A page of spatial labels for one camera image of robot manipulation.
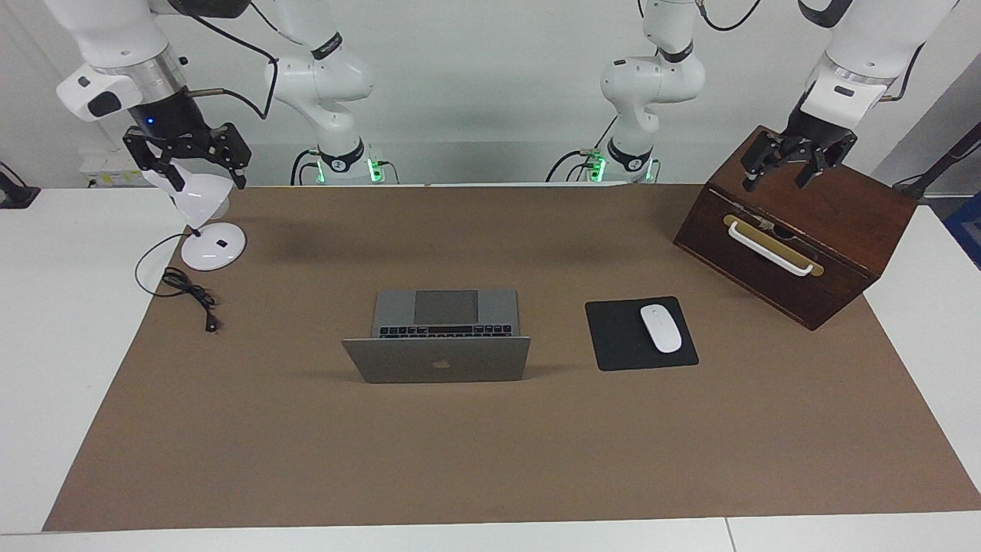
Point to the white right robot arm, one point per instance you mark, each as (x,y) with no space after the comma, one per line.
(329,77)

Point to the brown table mat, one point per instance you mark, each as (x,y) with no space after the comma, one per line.
(460,460)

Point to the white power strip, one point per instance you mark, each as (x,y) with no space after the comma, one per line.
(115,178)

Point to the grey aluminium laptop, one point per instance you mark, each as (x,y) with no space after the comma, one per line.
(437,360)

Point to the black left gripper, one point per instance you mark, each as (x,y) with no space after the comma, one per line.
(820,130)

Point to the black tripod stand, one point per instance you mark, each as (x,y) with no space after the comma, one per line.
(950,157)

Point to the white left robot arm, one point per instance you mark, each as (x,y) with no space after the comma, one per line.
(651,77)

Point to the dark wooden box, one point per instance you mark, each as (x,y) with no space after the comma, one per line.
(843,207)

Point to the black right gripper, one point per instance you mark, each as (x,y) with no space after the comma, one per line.
(172,123)

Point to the blue crate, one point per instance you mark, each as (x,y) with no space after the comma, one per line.
(967,226)

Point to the white computer mouse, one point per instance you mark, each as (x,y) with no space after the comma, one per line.
(661,328)

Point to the white desk lamp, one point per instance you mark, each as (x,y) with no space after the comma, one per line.
(214,247)

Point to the black mouse pad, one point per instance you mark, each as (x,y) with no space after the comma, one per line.
(613,337)

